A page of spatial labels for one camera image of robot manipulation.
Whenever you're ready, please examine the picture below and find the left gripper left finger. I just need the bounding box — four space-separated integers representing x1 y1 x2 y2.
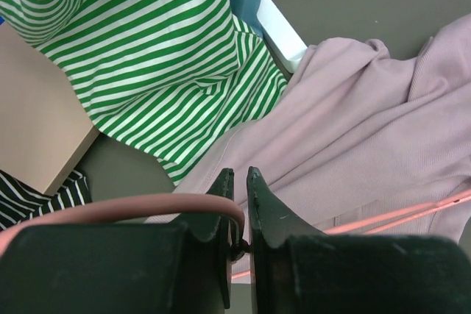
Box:
1 168 235 313

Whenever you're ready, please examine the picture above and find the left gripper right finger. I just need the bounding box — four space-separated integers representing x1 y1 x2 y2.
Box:
247 167 470 313

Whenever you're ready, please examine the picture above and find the pink tank top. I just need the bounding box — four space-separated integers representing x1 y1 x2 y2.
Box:
177 16 470 230

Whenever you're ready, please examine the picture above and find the pink hanger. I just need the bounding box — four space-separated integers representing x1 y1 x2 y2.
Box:
0 188 471 280

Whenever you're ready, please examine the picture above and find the black white striped tank top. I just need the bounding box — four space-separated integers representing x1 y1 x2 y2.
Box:
1 170 92 231

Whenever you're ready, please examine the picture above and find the green white striped tank top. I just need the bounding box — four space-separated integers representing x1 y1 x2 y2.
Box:
1 0 287 184

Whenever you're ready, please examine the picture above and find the brown cardboard sheet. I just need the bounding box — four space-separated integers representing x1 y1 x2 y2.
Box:
1 23 99 195

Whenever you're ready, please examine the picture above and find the white clothes rack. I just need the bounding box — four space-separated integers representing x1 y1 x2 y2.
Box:
257 0 307 74

